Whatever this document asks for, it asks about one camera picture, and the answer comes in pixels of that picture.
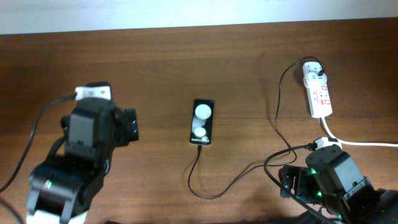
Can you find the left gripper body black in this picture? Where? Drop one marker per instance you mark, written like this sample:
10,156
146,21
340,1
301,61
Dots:
128,126

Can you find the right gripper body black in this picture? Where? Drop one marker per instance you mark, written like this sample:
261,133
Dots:
304,186

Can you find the black Galaxy flip phone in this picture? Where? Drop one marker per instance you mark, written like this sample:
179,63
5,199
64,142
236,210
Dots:
202,122

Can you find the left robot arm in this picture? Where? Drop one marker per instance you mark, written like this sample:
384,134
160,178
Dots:
63,186

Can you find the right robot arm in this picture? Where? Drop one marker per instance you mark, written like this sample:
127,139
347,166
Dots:
332,180

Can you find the white charger adapter plug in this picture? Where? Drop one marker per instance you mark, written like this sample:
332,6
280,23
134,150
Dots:
314,78

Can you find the white power strip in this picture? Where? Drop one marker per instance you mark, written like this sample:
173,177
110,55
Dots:
318,95

